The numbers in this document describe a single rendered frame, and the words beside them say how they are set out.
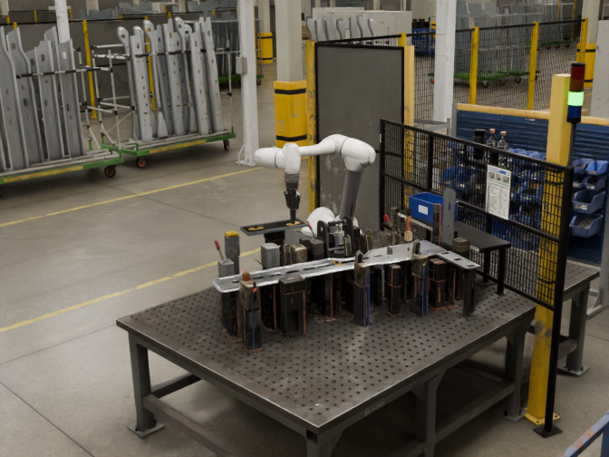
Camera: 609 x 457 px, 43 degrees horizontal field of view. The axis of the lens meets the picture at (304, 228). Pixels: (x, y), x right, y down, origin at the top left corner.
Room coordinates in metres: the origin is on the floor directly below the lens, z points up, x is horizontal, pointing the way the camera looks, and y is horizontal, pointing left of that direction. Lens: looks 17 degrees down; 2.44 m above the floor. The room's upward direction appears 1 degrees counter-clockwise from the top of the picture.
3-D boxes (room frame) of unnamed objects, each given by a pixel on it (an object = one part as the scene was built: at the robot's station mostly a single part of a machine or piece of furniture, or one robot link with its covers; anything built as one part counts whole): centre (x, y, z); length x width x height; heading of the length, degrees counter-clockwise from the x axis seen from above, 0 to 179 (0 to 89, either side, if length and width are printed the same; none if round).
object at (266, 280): (3.97, -0.16, 1.00); 1.38 x 0.22 x 0.02; 115
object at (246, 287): (3.57, 0.28, 0.88); 0.15 x 0.11 x 0.36; 25
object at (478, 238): (4.54, -0.91, 1.02); 0.90 x 0.22 x 0.03; 25
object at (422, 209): (4.72, -0.83, 1.10); 0.30 x 0.17 x 0.13; 32
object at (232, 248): (4.08, 0.41, 0.92); 0.08 x 0.08 x 0.44; 25
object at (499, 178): (4.32, -1.14, 1.30); 0.23 x 0.02 x 0.31; 25
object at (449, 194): (4.28, -0.84, 1.17); 0.12 x 0.01 x 0.34; 25
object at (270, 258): (3.99, 0.19, 0.90); 0.13 x 0.10 x 0.41; 25
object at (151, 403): (4.27, -0.41, 0.33); 2.56 x 1.61 x 0.66; 134
